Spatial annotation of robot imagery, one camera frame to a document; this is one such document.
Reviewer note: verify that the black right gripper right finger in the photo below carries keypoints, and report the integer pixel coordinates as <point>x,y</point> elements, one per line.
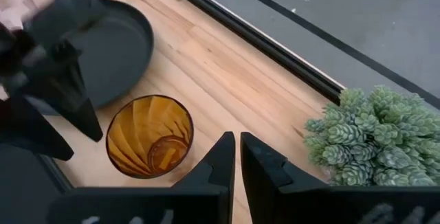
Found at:
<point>275,203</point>

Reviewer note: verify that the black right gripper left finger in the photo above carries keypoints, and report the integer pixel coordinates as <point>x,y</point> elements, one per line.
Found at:
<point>192,203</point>

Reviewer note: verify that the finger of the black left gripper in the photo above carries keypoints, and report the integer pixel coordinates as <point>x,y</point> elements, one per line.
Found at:
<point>80,107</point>
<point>31,131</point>

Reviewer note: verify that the black round plate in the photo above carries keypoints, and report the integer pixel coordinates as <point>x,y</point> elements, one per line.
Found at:
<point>117,52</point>

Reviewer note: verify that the amber ribbed glass cup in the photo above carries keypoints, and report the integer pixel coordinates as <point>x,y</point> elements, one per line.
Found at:
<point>148,138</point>

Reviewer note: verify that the green artificial succulent plant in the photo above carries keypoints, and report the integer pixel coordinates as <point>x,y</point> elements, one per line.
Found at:
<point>374,138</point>

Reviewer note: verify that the black aluminium table frame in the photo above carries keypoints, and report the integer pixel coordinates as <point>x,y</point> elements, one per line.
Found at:
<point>261,42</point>

